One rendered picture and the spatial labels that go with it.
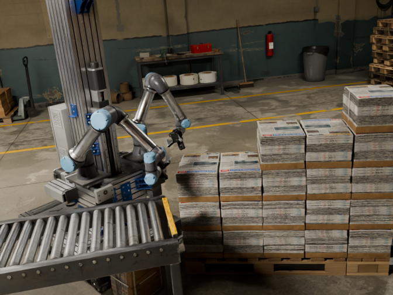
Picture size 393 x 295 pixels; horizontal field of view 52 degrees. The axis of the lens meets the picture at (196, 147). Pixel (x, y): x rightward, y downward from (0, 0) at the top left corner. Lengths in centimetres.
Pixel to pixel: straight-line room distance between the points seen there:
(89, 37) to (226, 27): 664
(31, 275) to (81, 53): 153
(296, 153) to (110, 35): 690
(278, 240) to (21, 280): 169
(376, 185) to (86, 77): 210
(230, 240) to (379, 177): 109
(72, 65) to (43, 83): 635
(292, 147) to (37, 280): 166
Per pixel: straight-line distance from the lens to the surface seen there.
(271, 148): 266
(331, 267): 315
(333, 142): 270
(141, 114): 322
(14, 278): 216
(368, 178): 285
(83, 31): 298
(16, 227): 252
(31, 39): 924
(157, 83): 309
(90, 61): 302
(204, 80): 876
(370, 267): 321
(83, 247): 216
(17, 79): 939
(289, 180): 276
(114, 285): 298
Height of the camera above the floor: 191
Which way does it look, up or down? 20 degrees down
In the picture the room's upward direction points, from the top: 5 degrees counter-clockwise
